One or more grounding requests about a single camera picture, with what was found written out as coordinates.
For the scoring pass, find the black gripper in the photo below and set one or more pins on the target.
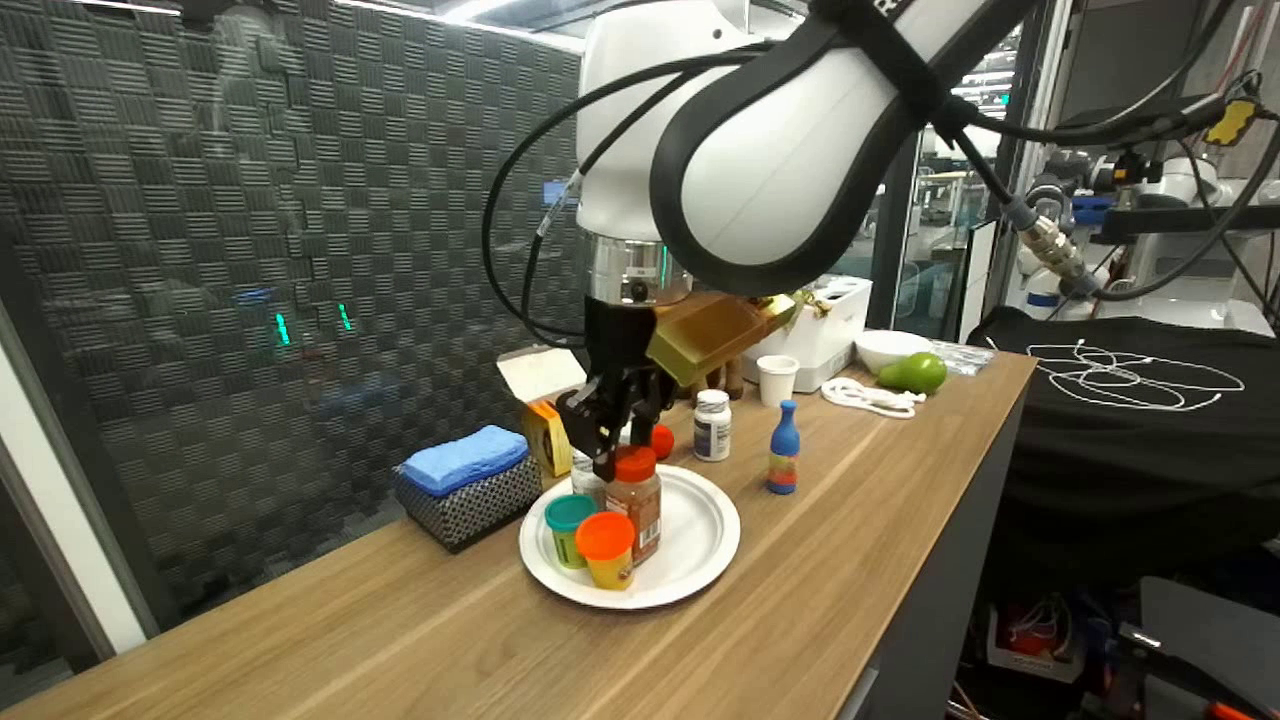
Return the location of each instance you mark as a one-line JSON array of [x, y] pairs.
[[623, 346]]

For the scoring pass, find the teal-lid green dough can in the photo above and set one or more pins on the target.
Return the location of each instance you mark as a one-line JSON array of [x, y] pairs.
[[564, 521]]

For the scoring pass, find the orange-lid yellow dough can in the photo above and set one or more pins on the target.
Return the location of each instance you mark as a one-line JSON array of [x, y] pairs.
[[604, 544]]

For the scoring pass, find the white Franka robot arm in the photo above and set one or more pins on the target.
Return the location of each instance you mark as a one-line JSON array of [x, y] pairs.
[[786, 147]]

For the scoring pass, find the white paper plate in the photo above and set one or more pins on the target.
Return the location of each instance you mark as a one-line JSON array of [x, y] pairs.
[[693, 532]]

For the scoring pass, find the open yellow carton box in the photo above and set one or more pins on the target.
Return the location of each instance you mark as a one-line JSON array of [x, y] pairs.
[[540, 386]]

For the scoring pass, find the white bottle dark blue label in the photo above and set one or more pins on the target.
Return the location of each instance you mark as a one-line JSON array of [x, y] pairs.
[[715, 428]]

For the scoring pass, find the wooden block stand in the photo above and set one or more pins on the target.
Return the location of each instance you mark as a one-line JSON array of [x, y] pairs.
[[715, 340]]

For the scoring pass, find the folded blue cloth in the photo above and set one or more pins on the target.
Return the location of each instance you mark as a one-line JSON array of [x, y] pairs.
[[461, 456]]

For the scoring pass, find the black mesh basket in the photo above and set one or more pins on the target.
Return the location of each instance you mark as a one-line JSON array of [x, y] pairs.
[[473, 509]]

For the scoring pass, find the white paper cup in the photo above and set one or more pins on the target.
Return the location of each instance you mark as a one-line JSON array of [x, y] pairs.
[[776, 382]]

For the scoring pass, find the blue bowling pin toy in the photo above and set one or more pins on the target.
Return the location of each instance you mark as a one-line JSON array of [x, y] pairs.
[[786, 452]]

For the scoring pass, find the white planter appliance with lamp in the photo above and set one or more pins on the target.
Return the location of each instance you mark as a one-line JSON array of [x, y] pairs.
[[832, 335]]

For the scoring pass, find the white bowl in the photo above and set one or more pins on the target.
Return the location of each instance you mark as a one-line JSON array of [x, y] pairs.
[[886, 346]]

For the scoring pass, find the green fruit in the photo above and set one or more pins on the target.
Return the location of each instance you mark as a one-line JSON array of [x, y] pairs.
[[917, 374]]

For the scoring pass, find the clear plastic packet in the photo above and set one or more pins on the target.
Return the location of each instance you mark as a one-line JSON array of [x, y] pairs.
[[962, 358]]

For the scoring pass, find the red floor item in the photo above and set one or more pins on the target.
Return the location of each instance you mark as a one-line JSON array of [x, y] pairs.
[[1033, 642]]

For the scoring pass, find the black draped table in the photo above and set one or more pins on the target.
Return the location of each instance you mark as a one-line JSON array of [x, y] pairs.
[[1135, 464]]

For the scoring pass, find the yellow tag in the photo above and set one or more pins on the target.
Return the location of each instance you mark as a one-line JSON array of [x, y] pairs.
[[1233, 123]]

